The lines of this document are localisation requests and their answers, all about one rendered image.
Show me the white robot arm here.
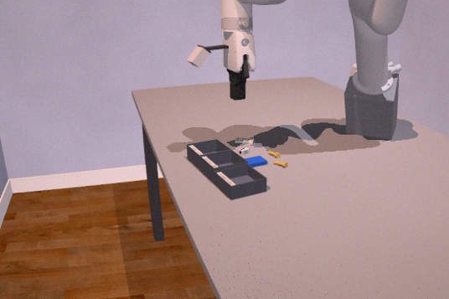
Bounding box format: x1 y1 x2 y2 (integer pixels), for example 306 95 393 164
187 0 408 95

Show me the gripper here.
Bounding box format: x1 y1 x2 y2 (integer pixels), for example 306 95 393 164
221 28 255 101

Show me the yellow bolt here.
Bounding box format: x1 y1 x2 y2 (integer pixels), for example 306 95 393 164
274 161 288 168
268 151 280 158

